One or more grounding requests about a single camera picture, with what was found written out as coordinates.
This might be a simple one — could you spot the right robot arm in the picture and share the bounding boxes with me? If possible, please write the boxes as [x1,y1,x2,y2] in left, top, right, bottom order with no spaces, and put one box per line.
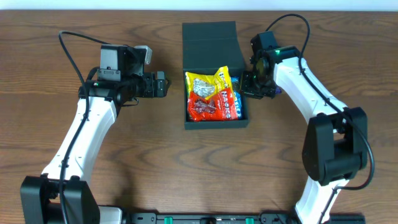
[241,31,368,223]

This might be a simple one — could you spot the purple Dairy Milk bar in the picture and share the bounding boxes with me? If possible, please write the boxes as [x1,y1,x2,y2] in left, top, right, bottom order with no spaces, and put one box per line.
[275,87,282,95]

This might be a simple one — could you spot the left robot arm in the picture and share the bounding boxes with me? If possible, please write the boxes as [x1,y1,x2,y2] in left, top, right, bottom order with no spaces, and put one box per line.
[20,44,171,223]

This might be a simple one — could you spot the yellow snack bag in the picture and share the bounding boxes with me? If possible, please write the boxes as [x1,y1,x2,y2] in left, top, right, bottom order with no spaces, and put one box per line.
[185,66,232,100]

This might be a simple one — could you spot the blue Oreo cookie pack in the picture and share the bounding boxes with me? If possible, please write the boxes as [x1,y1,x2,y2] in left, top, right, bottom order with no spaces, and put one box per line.
[231,77,243,119]

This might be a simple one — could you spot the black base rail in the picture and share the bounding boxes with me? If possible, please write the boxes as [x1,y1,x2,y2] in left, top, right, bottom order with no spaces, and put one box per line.
[123,212,366,224]

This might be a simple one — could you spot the red Haribo candy bag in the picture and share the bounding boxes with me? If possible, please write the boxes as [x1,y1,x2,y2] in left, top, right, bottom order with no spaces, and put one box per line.
[187,88,240,122]

